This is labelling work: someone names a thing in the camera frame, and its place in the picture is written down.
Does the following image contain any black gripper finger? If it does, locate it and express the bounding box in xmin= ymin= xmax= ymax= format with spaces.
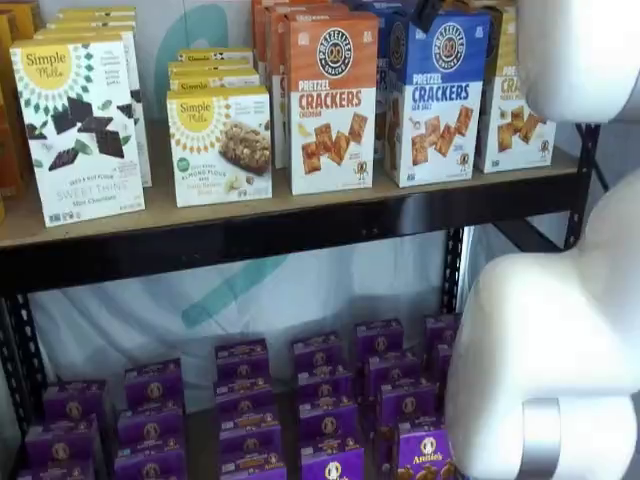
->
xmin=412 ymin=0 xmax=445 ymax=31

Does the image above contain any blue pretzel crackers box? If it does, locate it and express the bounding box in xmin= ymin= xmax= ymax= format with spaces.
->
xmin=373 ymin=8 xmax=407 ymax=161
xmin=344 ymin=0 xmax=419 ymax=16
xmin=389 ymin=8 xmax=491 ymax=189

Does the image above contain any orange pretzel crackers box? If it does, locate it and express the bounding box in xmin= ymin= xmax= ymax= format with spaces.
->
xmin=260 ymin=0 xmax=281 ymax=101
xmin=283 ymin=10 xmax=380 ymax=196
xmin=251 ymin=0 xmax=266 ymax=66
xmin=269 ymin=5 xmax=294 ymax=170

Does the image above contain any yellow pretzel crackers box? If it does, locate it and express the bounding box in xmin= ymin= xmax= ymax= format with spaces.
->
xmin=474 ymin=2 xmax=557 ymax=175

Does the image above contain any Simple Mills almond bars box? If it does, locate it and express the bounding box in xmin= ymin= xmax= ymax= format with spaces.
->
xmin=168 ymin=59 xmax=261 ymax=77
xmin=167 ymin=72 xmax=262 ymax=94
xmin=177 ymin=48 xmax=255 ymax=65
xmin=166 ymin=84 xmax=274 ymax=209

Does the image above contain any Simple Mills mint thins box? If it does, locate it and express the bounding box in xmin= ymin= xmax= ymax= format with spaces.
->
xmin=9 ymin=32 xmax=147 ymax=229
xmin=52 ymin=12 xmax=137 ymax=22
xmin=58 ymin=5 xmax=137 ymax=15
xmin=33 ymin=25 xmax=154 ymax=189
xmin=45 ymin=18 xmax=137 ymax=30

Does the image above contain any purple Annie's snack box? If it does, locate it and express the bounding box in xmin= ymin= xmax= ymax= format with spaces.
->
xmin=292 ymin=335 xmax=346 ymax=375
xmin=42 ymin=379 xmax=109 ymax=426
xmin=24 ymin=415 xmax=101 ymax=469
xmin=117 ymin=407 xmax=187 ymax=454
xmin=375 ymin=424 xmax=459 ymax=480
xmin=299 ymin=442 xmax=366 ymax=480
xmin=363 ymin=351 xmax=422 ymax=387
xmin=219 ymin=449 xmax=289 ymax=480
xmin=374 ymin=382 xmax=444 ymax=429
xmin=354 ymin=319 xmax=405 ymax=357
xmin=424 ymin=313 xmax=464 ymax=349
xmin=213 ymin=380 xmax=276 ymax=419
xmin=113 ymin=446 xmax=187 ymax=480
xmin=298 ymin=402 xmax=359 ymax=446
xmin=123 ymin=358 xmax=185 ymax=412
xmin=214 ymin=339 xmax=271 ymax=386
xmin=297 ymin=370 xmax=351 ymax=407
xmin=17 ymin=458 xmax=97 ymax=480
xmin=433 ymin=343 xmax=457 ymax=384
xmin=218 ymin=414 xmax=284 ymax=456

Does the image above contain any yellow snack box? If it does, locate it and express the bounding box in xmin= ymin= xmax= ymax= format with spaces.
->
xmin=12 ymin=0 xmax=44 ymax=39

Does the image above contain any black metal shelf frame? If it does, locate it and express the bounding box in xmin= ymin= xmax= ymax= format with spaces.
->
xmin=0 ymin=119 xmax=609 ymax=480

